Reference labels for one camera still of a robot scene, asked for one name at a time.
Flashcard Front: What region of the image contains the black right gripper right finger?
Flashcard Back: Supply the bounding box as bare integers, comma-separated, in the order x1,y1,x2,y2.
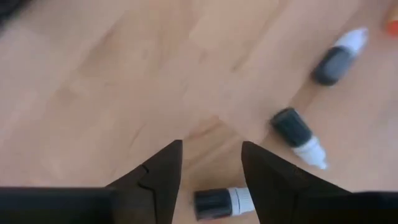
241,141,354,224

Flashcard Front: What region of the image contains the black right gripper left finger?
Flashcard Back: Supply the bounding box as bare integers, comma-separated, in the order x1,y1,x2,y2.
107,139,183,224

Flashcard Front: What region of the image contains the small black dropper bottle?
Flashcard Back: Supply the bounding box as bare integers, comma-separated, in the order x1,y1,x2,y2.
312,27,369,86
193,186,256,222

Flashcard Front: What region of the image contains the small green dropper bottle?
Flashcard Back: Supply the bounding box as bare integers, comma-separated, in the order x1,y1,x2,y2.
269,107,329,170

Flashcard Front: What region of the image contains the small orange dropper bottle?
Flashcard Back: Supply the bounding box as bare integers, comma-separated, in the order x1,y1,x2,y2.
385,6,398,37

